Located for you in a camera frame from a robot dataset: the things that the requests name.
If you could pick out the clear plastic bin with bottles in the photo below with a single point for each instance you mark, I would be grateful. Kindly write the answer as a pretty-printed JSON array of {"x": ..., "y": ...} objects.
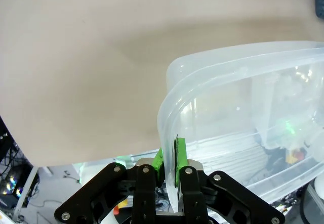
[{"x": 222, "y": 82}]

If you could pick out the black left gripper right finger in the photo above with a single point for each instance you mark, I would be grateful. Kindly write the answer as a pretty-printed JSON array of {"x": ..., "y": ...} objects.
[{"x": 192, "y": 196}]

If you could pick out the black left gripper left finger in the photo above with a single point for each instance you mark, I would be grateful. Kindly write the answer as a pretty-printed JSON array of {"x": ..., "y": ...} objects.
[{"x": 146, "y": 196}]

